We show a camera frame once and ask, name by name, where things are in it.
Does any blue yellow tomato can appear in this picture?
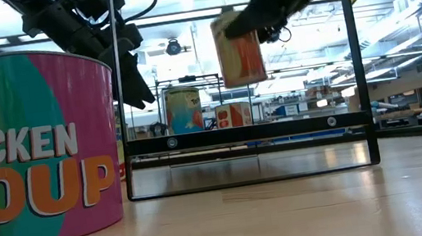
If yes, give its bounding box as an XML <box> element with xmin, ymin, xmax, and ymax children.
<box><xmin>162</xmin><ymin>85</ymin><xmax>206</xmax><ymax>137</ymax></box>

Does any pink teal chicken soup can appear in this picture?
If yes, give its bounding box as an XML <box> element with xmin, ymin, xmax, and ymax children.
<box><xmin>0</xmin><ymin>38</ymin><xmax>135</xmax><ymax>236</ymax></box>

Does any red white diced tomatoes can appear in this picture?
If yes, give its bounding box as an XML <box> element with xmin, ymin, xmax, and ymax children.
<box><xmin>213</xmin><ymin>100</ymin><xmax>254</xmax><ymax>130</ymax></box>

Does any black hanging camera with cable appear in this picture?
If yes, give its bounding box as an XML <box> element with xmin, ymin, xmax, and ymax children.
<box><xmin>260</xmin><ymin>23</ymin><xmax>293</xmax><ymax>47</ymax></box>

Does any round black ceiling fixture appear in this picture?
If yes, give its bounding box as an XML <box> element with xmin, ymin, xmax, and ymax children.
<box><xmin>164</xmin><ymin>37</ymin><xmax>184</xmax><ymax>58</ymax></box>

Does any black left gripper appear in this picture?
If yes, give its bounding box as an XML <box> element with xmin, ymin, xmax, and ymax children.
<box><xmin>20</xmin><ymin>0</ymin><xmax>158</xmax><ymax>125</ymax></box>

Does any orange peaches can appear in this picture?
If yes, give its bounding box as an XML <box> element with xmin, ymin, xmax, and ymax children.
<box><xmin>207</xmin><ymin>7</ymin><xmax>270</xmax><ymax>90</ymax></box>

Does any black framed wooden shelf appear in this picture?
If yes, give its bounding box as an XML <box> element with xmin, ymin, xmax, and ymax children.
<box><xmin>99</xmin><ymin>0</ymin><xmax>383</xmax><ymax>203</ymax></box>

